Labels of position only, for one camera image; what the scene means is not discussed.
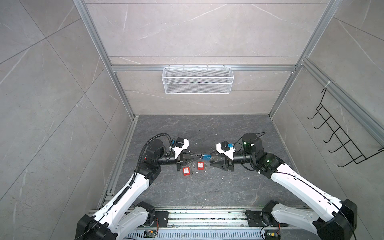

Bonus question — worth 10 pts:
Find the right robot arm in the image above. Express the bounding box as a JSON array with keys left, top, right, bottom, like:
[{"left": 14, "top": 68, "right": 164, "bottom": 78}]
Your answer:
[{"left": 210, "top": 133, "right": 358, "bottom": 240}]

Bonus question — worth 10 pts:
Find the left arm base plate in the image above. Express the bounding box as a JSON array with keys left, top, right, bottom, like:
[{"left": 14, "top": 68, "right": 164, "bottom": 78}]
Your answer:
[{"left": 143, "top": 211, "right": 169, "bottom": 228}]

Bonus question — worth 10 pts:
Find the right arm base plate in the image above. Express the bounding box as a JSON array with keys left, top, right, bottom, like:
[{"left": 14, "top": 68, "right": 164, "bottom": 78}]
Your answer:
[{"left": 245, "top": 210, "right": 289, "bottom": 227}]

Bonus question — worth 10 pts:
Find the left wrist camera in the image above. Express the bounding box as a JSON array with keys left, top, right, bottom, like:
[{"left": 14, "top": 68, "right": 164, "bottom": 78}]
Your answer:
[{"left": 170, "top": 138, "right": 189, "bottom": 159}]

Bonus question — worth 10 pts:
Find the white wire mesh basket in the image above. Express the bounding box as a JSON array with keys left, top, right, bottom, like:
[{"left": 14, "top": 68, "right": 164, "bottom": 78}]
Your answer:
[{"left": 162, "top": 67, "right": 235, "bottom": 95}]

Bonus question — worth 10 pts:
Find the black wire hook rack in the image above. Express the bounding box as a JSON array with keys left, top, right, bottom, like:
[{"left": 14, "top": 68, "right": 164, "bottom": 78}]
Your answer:
[{"left": 307, "top": 88, "right": 384, "bottom": 168}]

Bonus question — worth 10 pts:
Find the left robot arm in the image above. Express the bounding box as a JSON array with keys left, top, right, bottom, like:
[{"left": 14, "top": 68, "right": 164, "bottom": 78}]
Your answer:
[{"left": 75, "top": 133, "right": 203, "bottom": 240}]

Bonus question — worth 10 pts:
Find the red padlock long shackle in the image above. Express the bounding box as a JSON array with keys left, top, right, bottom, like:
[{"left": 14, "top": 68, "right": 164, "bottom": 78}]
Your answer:
[{"left": 197, "top": 162, "right": 205, "bottom": 170}]

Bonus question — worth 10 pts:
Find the aluminium rail front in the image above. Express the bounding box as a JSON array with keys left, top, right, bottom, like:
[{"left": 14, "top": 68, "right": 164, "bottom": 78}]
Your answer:
[{"left": 80, "top": 206, "right": 334, "bottom": 240}]

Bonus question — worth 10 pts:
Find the blue padlock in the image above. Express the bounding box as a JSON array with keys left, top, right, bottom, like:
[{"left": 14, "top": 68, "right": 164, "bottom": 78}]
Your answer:
[{"left": 198, "top": 155, "right": 212, "bottom": 161}]

